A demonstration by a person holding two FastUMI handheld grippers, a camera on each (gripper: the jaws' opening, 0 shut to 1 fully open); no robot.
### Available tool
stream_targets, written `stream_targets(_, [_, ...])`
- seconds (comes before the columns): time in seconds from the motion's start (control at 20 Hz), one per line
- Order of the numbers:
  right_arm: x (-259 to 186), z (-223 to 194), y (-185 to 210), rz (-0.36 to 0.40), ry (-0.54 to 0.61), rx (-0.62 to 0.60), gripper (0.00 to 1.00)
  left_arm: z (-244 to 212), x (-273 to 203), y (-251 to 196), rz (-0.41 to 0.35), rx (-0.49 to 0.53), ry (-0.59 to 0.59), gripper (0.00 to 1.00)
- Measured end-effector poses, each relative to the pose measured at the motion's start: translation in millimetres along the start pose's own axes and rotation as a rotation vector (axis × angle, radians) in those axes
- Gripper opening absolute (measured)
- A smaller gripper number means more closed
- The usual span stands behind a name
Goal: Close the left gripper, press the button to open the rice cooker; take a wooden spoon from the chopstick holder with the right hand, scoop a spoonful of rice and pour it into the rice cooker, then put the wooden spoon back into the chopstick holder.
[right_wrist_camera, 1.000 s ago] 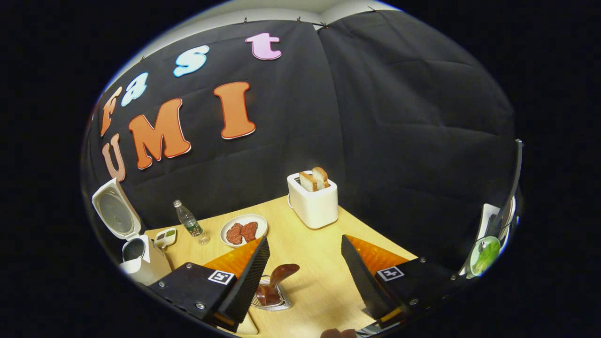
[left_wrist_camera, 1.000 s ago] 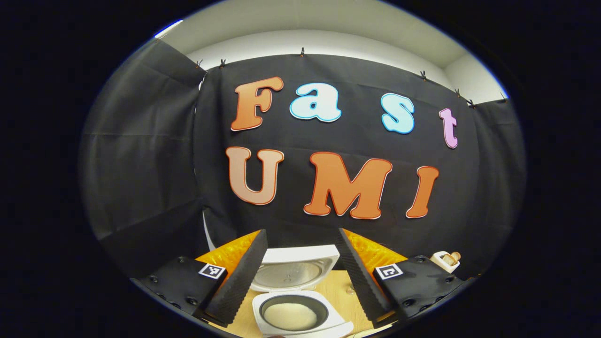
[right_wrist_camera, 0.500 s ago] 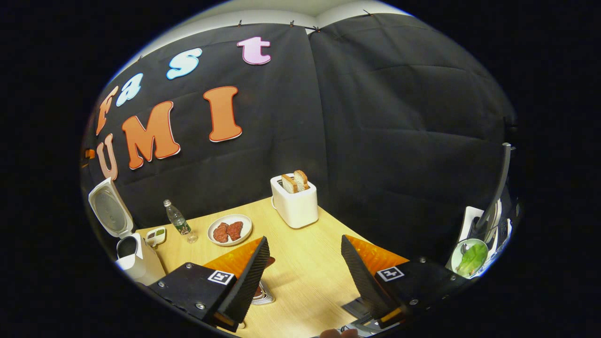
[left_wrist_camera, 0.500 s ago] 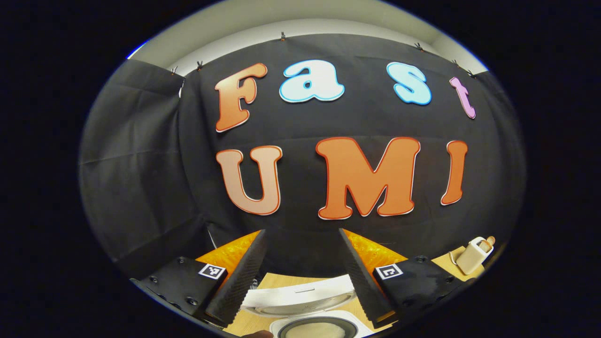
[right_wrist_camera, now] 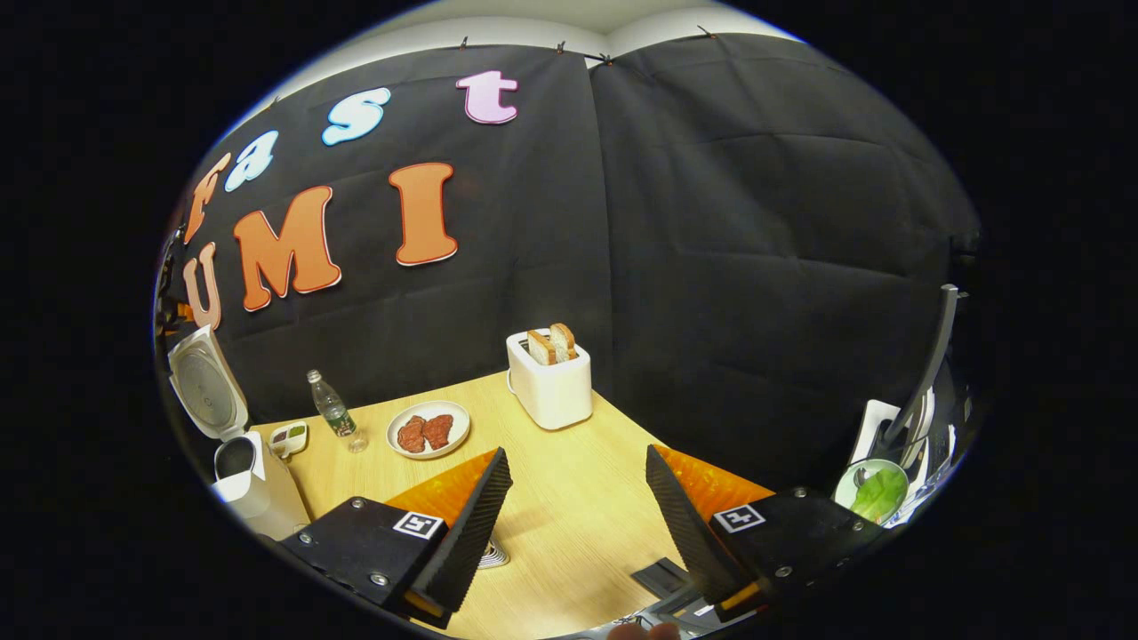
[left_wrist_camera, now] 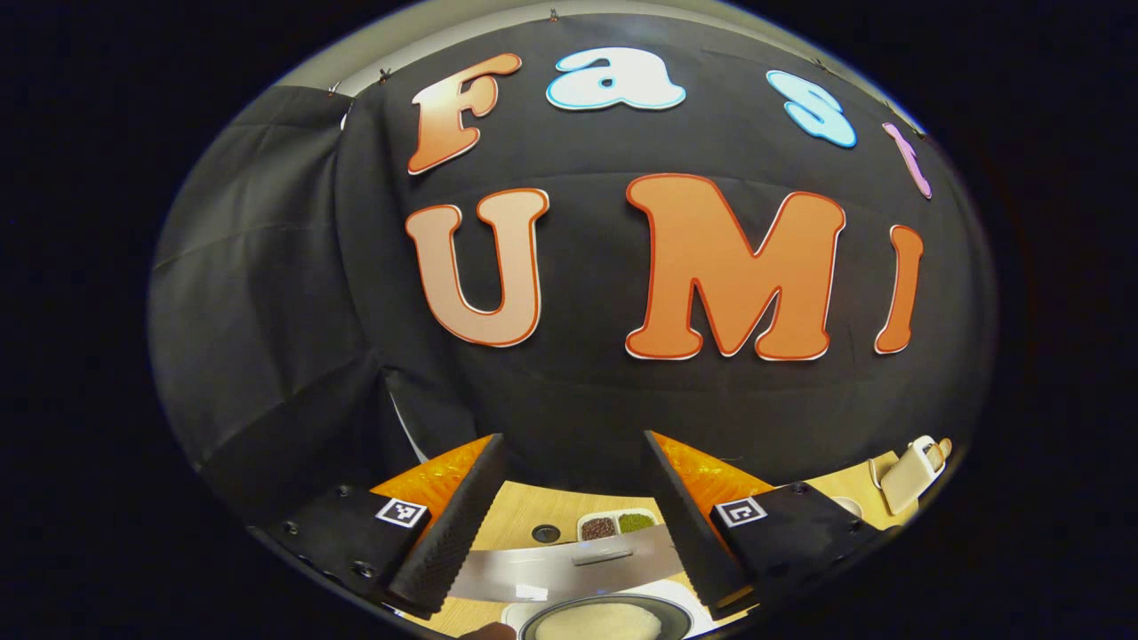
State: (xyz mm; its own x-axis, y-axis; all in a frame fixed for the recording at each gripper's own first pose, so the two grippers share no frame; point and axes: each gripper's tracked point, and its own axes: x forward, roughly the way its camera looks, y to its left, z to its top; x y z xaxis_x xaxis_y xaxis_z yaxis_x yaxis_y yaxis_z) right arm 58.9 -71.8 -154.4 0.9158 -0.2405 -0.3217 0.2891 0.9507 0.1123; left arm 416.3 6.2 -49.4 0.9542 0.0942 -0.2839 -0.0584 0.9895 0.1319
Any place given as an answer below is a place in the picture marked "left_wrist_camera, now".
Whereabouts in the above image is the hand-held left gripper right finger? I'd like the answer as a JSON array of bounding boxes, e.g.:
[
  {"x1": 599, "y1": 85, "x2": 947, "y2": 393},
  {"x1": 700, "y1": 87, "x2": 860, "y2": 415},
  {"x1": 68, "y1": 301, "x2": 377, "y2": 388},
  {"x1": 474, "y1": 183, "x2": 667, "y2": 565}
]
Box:
[{"x1": 642, "y1": 430, "x2": 890, "y2": 621}]

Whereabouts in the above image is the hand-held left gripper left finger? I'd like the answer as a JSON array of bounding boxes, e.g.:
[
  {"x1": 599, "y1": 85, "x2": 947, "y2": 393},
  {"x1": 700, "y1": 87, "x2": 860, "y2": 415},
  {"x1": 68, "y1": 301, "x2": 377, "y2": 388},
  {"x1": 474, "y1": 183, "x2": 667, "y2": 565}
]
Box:
[{"x1": 258, "y1": 433, "x2": 508, "y2": 620}]

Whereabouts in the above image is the white rice cooker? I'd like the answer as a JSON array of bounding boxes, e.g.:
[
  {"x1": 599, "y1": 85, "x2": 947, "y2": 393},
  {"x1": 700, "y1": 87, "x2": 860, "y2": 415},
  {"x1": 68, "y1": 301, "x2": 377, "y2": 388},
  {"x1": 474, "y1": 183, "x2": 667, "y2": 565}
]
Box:
[{"x1": 449, "y1": 524, "x2": 717, "y2": 640}]

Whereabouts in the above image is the white rice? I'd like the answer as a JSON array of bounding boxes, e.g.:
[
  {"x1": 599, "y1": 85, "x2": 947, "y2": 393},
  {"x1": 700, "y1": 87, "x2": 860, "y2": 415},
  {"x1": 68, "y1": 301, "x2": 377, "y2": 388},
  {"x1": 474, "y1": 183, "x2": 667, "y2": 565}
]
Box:
[{"x1": 533, "y1": 603, "x2": 663, "y2": 640}]

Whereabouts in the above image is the white divided bean dish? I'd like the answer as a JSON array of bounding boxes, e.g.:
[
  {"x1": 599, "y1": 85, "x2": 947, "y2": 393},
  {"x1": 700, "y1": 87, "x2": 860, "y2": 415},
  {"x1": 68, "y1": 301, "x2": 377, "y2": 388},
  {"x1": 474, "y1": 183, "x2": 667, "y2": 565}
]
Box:
[{"x1": 576, "y1": 508, "x2": 661, "y2": 541}]

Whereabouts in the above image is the black backdrop cloth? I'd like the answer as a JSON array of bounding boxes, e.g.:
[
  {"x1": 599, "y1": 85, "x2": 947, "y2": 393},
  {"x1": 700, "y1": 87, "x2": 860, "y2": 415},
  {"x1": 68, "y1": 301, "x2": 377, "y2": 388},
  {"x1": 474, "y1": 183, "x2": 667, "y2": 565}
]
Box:
[{"x1": 147, "y1": 13, "x2": 998, "y2": 534}]

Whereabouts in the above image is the white toaster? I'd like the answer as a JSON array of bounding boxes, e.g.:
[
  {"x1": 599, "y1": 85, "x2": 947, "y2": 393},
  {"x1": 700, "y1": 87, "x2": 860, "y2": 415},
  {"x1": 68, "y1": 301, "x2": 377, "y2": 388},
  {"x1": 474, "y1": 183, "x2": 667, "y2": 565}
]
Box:
[{"x1": 878, "y1": 436, "x2": 952, "y2": 516}]

